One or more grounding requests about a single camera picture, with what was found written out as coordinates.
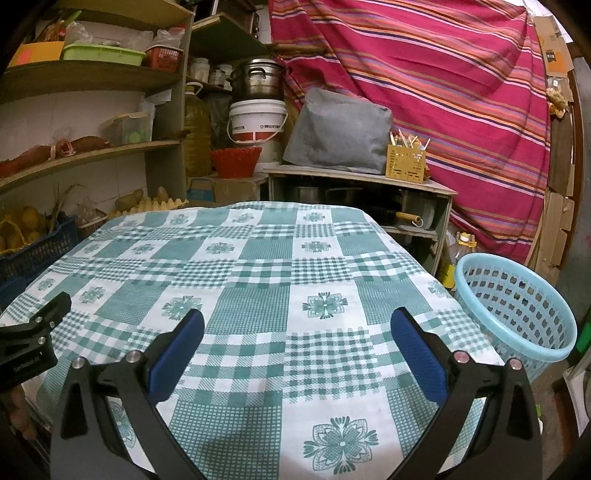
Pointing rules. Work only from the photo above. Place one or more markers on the red mesh bags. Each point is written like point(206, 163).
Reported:
point(46, 154)

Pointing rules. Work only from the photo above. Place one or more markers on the person's left hand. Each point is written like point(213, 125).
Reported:
point(25, 413)

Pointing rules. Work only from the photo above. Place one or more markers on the orange cardboard box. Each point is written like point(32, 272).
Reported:
point(39, 53)

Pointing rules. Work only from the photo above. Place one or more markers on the group of jars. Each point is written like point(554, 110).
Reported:
point(210, 74)

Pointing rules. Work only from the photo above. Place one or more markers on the yellow utensil holder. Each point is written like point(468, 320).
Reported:
point(406, 164)

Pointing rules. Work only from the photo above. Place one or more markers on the clear plastic container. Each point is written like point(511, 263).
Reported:
point(134, 129)

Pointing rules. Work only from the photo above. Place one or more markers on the bunch of chopsticks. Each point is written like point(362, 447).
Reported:
point(408, 139)

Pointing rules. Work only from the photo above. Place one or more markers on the red striped cloth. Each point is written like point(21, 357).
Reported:
point(438, 92)

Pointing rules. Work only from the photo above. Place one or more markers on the blue plastic crate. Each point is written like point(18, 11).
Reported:
point(41, 256)

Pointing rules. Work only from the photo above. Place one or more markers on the brown cardboard box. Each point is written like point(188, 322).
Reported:
point(231, 189)

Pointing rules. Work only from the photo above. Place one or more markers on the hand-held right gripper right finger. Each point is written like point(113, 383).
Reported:
point(418, 355)

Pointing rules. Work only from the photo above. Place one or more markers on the white plastic bucket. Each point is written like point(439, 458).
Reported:
point(258, 120)

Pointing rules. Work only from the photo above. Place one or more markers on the small potato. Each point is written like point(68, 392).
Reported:
point(161, 194)

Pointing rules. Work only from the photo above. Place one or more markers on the green checked tablecloth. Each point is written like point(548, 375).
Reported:
point(258, 267)

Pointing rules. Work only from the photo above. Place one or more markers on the red plastic bowl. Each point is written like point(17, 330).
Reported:
point(236, 162)

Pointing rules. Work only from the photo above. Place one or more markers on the yellow hanging ornament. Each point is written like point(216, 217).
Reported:
point(557, 102)

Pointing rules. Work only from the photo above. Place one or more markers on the yellow egg tray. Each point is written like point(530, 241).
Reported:
point(147, 208)

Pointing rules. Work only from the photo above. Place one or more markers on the light blue plastic basket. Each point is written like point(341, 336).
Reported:
point(517, 323)

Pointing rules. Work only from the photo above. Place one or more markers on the large potato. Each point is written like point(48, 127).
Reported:
point(129, 199)

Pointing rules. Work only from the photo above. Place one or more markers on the grey cushion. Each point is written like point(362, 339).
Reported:
point(339, 131)

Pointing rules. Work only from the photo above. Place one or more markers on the cardboard sheets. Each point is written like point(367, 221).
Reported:
point(558, 207)

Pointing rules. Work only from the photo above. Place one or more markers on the large oil jug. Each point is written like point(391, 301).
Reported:
point(197, 134)

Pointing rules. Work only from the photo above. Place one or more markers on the wooden shelf unit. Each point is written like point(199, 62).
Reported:
point(92, 78)

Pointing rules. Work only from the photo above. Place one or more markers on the wooden cabinet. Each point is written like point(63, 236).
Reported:
point(360, 177)

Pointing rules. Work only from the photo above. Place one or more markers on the green plastic tray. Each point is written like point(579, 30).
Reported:
point(104, 55)

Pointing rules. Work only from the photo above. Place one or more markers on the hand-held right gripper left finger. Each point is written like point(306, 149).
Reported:
point(178, 355)

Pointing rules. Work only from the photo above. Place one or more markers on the small oil bottle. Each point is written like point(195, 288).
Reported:
point(450, 267)

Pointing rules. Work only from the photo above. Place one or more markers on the metal pot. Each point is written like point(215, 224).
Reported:
point(256, 81)

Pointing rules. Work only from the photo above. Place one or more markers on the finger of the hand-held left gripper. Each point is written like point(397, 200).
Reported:
point(46, 316)

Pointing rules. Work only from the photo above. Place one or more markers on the small red basket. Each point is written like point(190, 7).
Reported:
point(164, 59)

